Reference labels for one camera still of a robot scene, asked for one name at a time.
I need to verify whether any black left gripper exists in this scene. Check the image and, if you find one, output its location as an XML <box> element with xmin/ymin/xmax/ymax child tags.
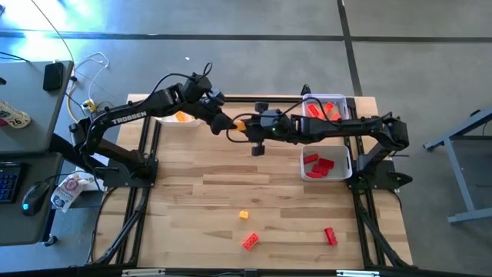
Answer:
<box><xmin>194</xmin><ymin>102</ymin><xmax>238</xmax><ymax>135</ymax></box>

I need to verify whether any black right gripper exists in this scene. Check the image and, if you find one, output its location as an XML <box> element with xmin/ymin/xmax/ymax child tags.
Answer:
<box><xmin>240</xmin><ymin>101</ymin><xmax>295</xmax><ymax>157</ymax></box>

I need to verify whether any white plastic bin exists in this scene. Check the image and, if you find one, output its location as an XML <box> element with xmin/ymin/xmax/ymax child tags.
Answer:
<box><xmin>155</xmin><ymin>109</ymin><xmax>202</xmax><ymax>128</ymax></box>

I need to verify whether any grey plastic bin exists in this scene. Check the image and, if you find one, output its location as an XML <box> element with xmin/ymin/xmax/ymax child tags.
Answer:
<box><xmin>300</xmin><ymin>144</ymin><xmax>354</xmax><ymax>182</ymax></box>

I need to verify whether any clear plastic bin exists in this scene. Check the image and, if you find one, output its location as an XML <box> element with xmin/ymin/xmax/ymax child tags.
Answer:
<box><xmin>301</xmin><ymin>93</ymin><xmax>351</xmax><ymax>122</ymax></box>

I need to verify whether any crumpled printed bag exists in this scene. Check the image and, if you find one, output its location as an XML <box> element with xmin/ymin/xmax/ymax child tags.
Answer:
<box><xmin>51</xmin><ymin>172</ymin><xmax>105</xmax><ymax>214</ymax></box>

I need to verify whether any black rectangular device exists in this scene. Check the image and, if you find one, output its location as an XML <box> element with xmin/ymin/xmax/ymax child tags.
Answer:
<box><xmin>42</xmin><ymin>62</ymin><xmax>65</xmax><ymax>92</ymax></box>

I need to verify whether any grey desk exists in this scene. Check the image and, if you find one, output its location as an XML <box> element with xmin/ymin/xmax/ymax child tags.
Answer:
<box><xmin>0</xmin><ymin>60</ymin><xmax>75</xmax><ymax>155</ymax></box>
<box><xmin>0</xmin><ymin>152</ymin><xmax>65</xmax><ymax>247</ymax></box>

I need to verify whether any black computer mouse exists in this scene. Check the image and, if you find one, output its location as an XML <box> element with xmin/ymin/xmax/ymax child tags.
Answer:
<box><xmin>21</xmin><ymin>180</ymin><xmax>52</xmax><ymax>217</ymax></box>

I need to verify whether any paper tag with number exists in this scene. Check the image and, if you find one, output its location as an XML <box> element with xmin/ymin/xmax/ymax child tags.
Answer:
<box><xmin>0</xmin><ymin>98</ymin><xmax>32</xmax><ymax>130</ymax></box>

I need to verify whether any black keyboard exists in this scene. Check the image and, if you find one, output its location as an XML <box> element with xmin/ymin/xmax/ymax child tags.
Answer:
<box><xmin>0</xmin><ymin>161</ymin><xmax>27</xmax><ymax>205</ymax></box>

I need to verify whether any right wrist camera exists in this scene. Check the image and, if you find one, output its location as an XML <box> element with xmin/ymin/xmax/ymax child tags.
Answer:
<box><xmin>260</xmin><ymin>108</ymin><xmax>284</xmax><ymax>127</ymax></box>

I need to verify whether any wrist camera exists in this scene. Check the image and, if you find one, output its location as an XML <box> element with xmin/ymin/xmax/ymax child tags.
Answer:
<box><xmin>260</xmin><ymin>108</ymin><xmax>284</xmax><ymax>127</ymax></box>
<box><xmin>202</xmin><ymin>88</ymin><xmax>226</xmax><ymax>109</ymax></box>

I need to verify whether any black aluminium table frame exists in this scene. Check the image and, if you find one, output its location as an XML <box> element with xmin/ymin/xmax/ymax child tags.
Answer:
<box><xmin>86</xmin><ymin>86</ymin><xmax>414</xmax><ymax>277</ymax></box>

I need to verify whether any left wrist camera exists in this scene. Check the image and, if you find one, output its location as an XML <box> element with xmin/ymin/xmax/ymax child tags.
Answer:
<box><xmin>202</xmin><ymin>88</ymin><xmax>226</xmax><ymax>109</ymax></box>

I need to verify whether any white cable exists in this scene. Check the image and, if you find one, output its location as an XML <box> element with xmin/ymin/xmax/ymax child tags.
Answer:
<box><xmin>72</xmin><ymin>52</ymin><xmax>111</xmax><ymax>105</ymax></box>

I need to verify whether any yellow cable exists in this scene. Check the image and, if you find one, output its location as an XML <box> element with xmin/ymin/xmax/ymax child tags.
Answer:
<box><xmin>65</xmin><ymin>92</ymin><xmax>95</xmax><ymax>128</ymax></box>

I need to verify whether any silver metal bracket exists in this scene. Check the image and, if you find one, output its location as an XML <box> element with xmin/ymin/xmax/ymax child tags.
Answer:
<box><xmin>121</xmin><ymin>269</ymin><xmax>166</xmax><ymax>277</ymax></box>
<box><xmin>336</xmin><ymin>269</ymin><xmax>381</xmax><ymax>277</ymax></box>

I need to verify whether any grey metal table frame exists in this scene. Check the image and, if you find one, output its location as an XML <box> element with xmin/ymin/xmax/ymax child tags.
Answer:
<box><xmin>422</xmin><ymin>106</ymin><xmax>492</xmax><ymax>225</ymax></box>

